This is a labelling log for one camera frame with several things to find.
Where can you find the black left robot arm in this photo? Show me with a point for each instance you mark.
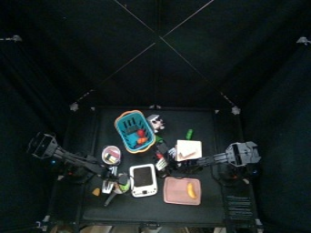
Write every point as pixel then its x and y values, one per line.
pixel 68 156

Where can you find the yellow toy banana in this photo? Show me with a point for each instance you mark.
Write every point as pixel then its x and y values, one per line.
pixel 191 190

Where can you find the silver toy pot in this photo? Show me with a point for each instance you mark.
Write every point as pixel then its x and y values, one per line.
pixel 107 190

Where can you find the teal basket with orange rim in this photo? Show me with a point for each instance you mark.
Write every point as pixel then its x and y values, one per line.
pixel 135 131

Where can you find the small red toy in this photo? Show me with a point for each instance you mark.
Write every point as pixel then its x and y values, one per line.
pixel 159 155

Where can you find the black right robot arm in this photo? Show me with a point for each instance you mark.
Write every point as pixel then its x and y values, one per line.
pixel 231 156

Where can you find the white toy tablet black screen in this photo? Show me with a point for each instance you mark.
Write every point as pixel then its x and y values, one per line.
pixel 143 180

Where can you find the pink tray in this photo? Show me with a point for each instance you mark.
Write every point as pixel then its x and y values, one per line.
pixel 178 188

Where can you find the metal frame bracket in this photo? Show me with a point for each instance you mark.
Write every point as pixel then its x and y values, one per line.
pixel 303 40
pixel 74 106
pixel 235 109

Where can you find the green and white toy cup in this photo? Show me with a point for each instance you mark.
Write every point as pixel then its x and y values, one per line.
pixel 124 187

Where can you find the orange toy carrot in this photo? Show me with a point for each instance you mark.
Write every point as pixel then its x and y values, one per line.
pixel 142 140

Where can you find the green toy vegetable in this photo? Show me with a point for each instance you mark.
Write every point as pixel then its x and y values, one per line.
pixel 188 133

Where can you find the red toy tomato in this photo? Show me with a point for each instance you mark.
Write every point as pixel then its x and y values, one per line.
pixel 140 133

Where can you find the pink bowl with toys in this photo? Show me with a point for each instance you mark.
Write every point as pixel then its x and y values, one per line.
pixel 111 155

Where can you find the orange toy wedge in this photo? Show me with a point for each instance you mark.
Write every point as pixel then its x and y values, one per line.
pixel 96 191

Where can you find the white striped toy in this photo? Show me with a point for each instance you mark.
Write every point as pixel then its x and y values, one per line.
pixel 160 164

